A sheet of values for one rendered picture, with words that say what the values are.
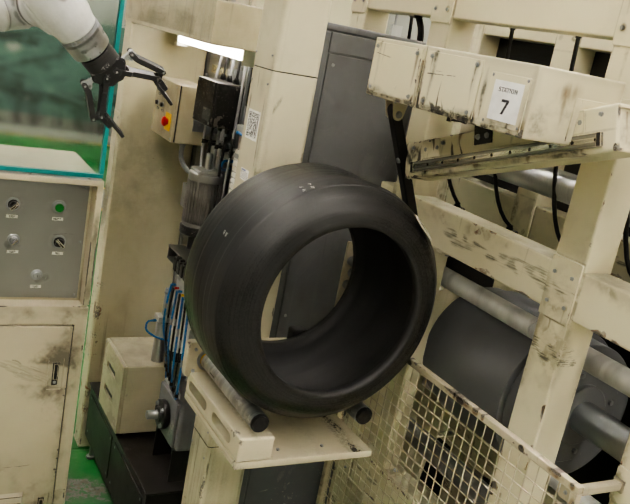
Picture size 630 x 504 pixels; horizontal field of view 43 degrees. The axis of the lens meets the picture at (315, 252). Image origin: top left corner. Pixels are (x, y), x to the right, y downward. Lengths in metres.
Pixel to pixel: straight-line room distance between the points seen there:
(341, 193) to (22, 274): 1.03
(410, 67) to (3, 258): 1.20
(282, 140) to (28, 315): 0.87
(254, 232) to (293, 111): 0.47
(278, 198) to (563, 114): 0.60
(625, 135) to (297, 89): 0.80
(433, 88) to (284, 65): 0.38
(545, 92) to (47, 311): 1.46
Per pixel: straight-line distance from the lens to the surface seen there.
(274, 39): 2.03
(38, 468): 2.61
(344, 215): 1.72
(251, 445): 1.88
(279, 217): 1.69
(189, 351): 2.12
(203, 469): 2.35
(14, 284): 2.39
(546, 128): 1.69
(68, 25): 1.76
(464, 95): 1.79
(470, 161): 1.96
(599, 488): 1.84
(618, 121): 1.67
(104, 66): 1.83
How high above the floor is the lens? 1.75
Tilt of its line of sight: 15 degrees down
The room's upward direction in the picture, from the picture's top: 11 degrees clockwise
